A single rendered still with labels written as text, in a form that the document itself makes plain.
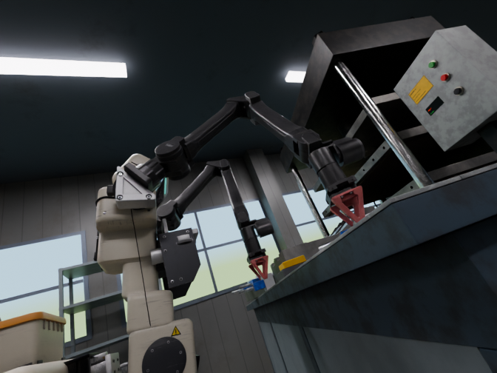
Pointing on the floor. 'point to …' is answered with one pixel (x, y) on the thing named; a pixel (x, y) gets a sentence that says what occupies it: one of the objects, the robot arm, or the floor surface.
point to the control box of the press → (453, 88)
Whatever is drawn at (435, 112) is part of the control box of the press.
